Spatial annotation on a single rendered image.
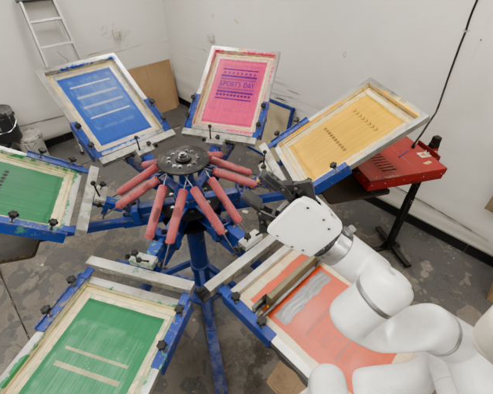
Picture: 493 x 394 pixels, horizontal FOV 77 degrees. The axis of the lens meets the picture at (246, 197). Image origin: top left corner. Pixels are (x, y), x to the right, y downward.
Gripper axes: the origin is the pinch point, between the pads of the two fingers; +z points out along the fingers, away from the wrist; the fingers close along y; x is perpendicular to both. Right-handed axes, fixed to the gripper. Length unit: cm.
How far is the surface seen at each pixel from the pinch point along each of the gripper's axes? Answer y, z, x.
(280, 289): 66, -48, 53
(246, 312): 80, -41, 43
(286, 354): 72, -59, 30
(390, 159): 15, -83, 167
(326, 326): 64, -73, 48
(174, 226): 92, 7, 73
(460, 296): 63, -215, 167
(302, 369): 69, -66, 26
